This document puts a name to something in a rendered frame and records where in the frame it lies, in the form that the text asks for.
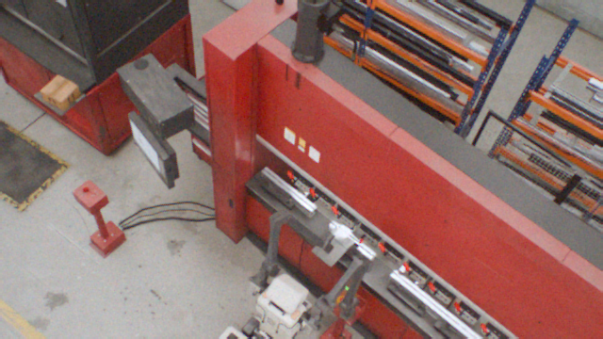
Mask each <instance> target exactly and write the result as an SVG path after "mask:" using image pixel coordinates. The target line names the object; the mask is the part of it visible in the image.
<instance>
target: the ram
mask: <svg viewBox="0 0 603 339"><path fill-rule="evenodd" d="M285 128H287V129H289V130H291V131H293V132H294V133H295V134H296V136H295V144H293V143H292V142H291V141H289V140H288V139H287V138H285ZM256 134H257V135H258V136H260V137H261V138H263V139H264V140H265V141H266V142H267V143H268V144H269V145H271V146H272V147H273V148H275V149H276V150H277V151H278V152H280V153H281V154H283V155H284V156H285V157H286V158H288V159H289V160H290V161H291V162H293V163H294V164H295V165H297V167H298V168H299V169H301V170H302V171H305V172H306V173H307V174H309V175H310V176H311V177H312V178H314V179H315V180H316V181H318V182H319V183H320V184H321V185H323V186H324V187H326V188H327V189H328V190H329V191H331V192H332V193H333V194H335V196H336V197H337V198H339V200H340V201H342V202H343V203H345V204H346V205H347V206H348V207H349V208H351V209H352V210H353V211H355V212H357V213H358V214H360V215H361V216H362V217H363V218H365V219H366V220H368V221H369V222H370V223H371V224H373V225H374V226H375V227H377V228H378V229H379V230H380V231H382V233H383V234H385V235H386V236H387V237H389V238H390V239H391V240H392V241H394V242H395V243H396V244H398V245H399V246H400V247H401V248H403V249H404V250H406V251H407V252H408V253H409V254H411V255H413V256H414V257H415V258H416V259H417V260H419V261H420V262H421V263H422V264H424V265H425V266H427V267H428V268H429V269H430V270H431V271H432V272H433V273H434V274H436V275H437V276H438V277H440V278H441V279H442V280H443V281H445V282H446V283H448V284H449V285H450V286H451V287H453V288H454V289H455V290H457V291H458V292H459V293H460V294H462V295H463V296H464V297H465V298H467V299H468V300H470V301H471V302H472V303H473V304H475V305H476V306H477V307H480V308H481V309H482V310H484V311H485V312H486V313H487V314H489V315H490V316H491V317H492V318H493V319H494V320H495V321H496V322H497V323H499V324H500V325H501V326H502V327H504V328H505V329H506V330H508V331H509V332H510V333H512V334H513V335H514V336H515V337H517V338H518V339H603V313H602V312H600V311H599V310H598V309H596V307H594V306H593V305H592V304H590V303H589V302H588V301H586V300H585V299H583V298H582V297H581V296H579V295H578V294H576V293H575V292H574V291H572V290H571V289H570V288H568V287H567V286H566V285H564V284H563V283H562V282H560V281H559V280H558V279H557V278H555V277H554V276H553V275H551V274H550V273H549V272H547V271H546V270H544V269H543V268H542V267H540V266H539V265H537V264H535V263H533V262H532V261H531V260H530V259H529V258H527V257H526V256H525V255H523V254H522V253H521V252H519V251H518V250H516V249H515V248H514V247H512V246H511V245H509V244H508V243H507V242H505V241H504V240H503V239H501V238H500V237H499V236H497V235H496V234H494V233H493V232H491V231H490V230H489V229H487V228H486V227H485V226H483V225H482V224H481V223H480V222H479V221H478V220H476V219H475V218H473V217H472V216H470V215H469V214H468V213H466V212H465V211H463V210H462V209H460V208H459V207H458V206H456V205H455V204H454V203H452V202H451V201H449V200H448V199H447V198H445V197H444V196H442V195H441V194H440V193H438V192H437V191H436V190H434V189H433V188H432V187H430V186H429V185H428V184H427V183H425V182H424V181H423V180H421V179H420V178H419V177H417V176H416V175H415V174H413V173H412V172H411V171H409V170H407V169H406V168H404V167H403V166H402V165H400V164H399V163H398V162H396V161H395V160H394V159H392V158H391V157H389V156H388V155H387V154H385V153H384V152H383V151H382V150H381V149H379V148H378V147H376V146H375V145H374V144H372V143H371V142H370V141H368V140H367V139H366V138H364V137H363V136H361V135H360V134H358V133H357V132H356V131H354V130H352V129H350V128H349V127H348V126H347V125H346V124H345V123H343V122H342V121H340V120H339V119H338V118H337V117H336V116H334V115H333V114H332V113H330V112H329V111H328V110H326V109H325V108H323V107H322V106H321V105H319V104H318V103H316V102H315V101H314V100H312V99H311V98H310V97H308V96H307V95H305V94H304V93H303V92H301V91H300V90H299V89H297V88H296V87H295V86H292V85H291V84H290V83H288V82H287V81H286V80H284V78H283V77H281V76H280V75H279V74H277V73H275V72H274V71H273V70H271V69H270V68H269V67H267V66H266V65H265V64H263V63H262V62H261V61H259V60H258V81H257V109H256ZM255 138H256V139H257V140H258V141H259V142H261V143H262V144H263V145H264V146H266V147H267V148H268V149H270V150H271V151H272V152H273V153H275V154H276V155H277V156H279V157H280V158H281V159H283V160H284V161H285V162H286V163H287V164H288V165H289V166H291V167H292V168H293V169H294V170H296V171H297V172H299V173H300V174H301V175H303V176H304V177H305V178H306V179H308V180H309V181H310V182H311V183H313V184H314V185H315V186H317V187H318V188H319V189H321V190H322V191H323V192H324V193H326V194H327V195H328V196H330V197H331V198H332V199H333V200H335V201H336V202H337V203H339V205H340V206H342V207H343V208H344V209H345V210H347V211H348V212H350V213H352V214H353V215H354V216H356V217H357V218H358V219H360V220H361V221H362V222H363V223H365V224H366V226H368V227H369V228H370V229H371V230H373V231H374V232H375V233H376V234H378V235H379V236H381V237H382V239H383V240H385V241H386V242H387V243H389V244H390V245H391V246H392V247H394V248H395V249H396V250H398V251H399V252H400V253H402V254H403V255H405V256H407V257H408V258H409V259H410V260H412V261H413V262H414V263H416V264H417V265H418V266H420V267H421V268H422V269H423V270H425V271H426V272H427V273H429V274H430V276H431V277H433V278H434V279H435V280H436V281H438V282H439V283H441V284H442V285H443V286H444V287H446V288H447V290H448V291H450V292H451V293H452V294H454V295H455V296H456V297H457V298H459V299H460V300H461V301H463V302H464V303H465V304H467V305H469V306H470V307H472V308H473V309H474V310H476V311H477V312H478V313H479V314H481V315H482V316H483V317H485V318H486V319H487V320H489V321H490V322H491V323H492V324H493V325H494V326H495V327H496V328H498V329H499V330H500V331H502V332H503V333H504V334H506V335H507V336H508V337H509V338H511V339H514V338H512V336H511V335H509V334H508V333H507V332H506V331H504V330H503V329H501V328H500V327H499V326H498V325H496V324H495V323H494V322H493V321H492V320H491V319H490V318H488V317H487V316H486V315H484V314H483V313H482V312H481V311H479V310H478V309H477V308H475V307H474V306H472V305H470V304H469V303H468V302H466V301H465V300H464V299H462V298H461V297H460V296H459V295H457V294H456V293H455V292H453V291H452V290H451V289H450V288H448V287H447V286H446V285H444V284H443V283H442V282H440V281H439V280H438V279H437V278H435V277H434V276H433V275H432V274H431V273H430V271H428V270H427V269H426V268H425V267H423V266H422V265H420V264H419V263H418V262H417V261H415V260H414V259H413V258H411V257H410V256H409V255H406V254H405V253H404V252H403V251H401V250H400V249H398V248H397V247H396V246H395V245H393V244H392V243H391V242H390V241H388V240H387V239H386V238H384V237H383V236H382V235H381V234H380V233H379V232H377V231H376V230H375V229H374V228H372V227H371V226H370V225H369V224H367V223H366V222H365V221H363V220H362V219H361V218H359V217H358V216H357V215H356V214H354V213H353V212H351V211H350V210H349V209H348V208H346V207H345V206H344V205H342V204H341V203H340V202H339V201H338V200H337V199H336V198H334V197H333V196H332V195H330V194H329V193H328V192H327V191H325V190H324V189H323V188H321V187H320V186H319V185H317V184H316V183H315V182H314V181H312V180H311V179H310V178H308V177H307V176H306V175H305V174H303V173H302V172H301V171H298V170H297V169H296V168H295V167H294V166H293V165H291V164H290V163H289V162H287V161H286V160H285V159H284V158H282V157H281V156H280V155H279V154H277V153H276V152H274V151H273V150H272V149H271V148H270V147H269V146H268V145H267V144H265V143H264V142H263V141H261V140H260V139H259V138H258V137H255ZM299 138H301V139H302V140H304V141H305V145H304V152H303V151H301V150H300V149H299V148H298V145H300V144H299ZM300 146H301V145H300ZM310 146H311V147H313V148H314V149H315V150H317V151H318V152H319V153H320V157H319V161H318V162H316V161H315V160H314V159H312V158H311V157H310V156H308V154H309V148H310ZM301 147H302V146H301ZM302 148H303V147H302Z"/></svg>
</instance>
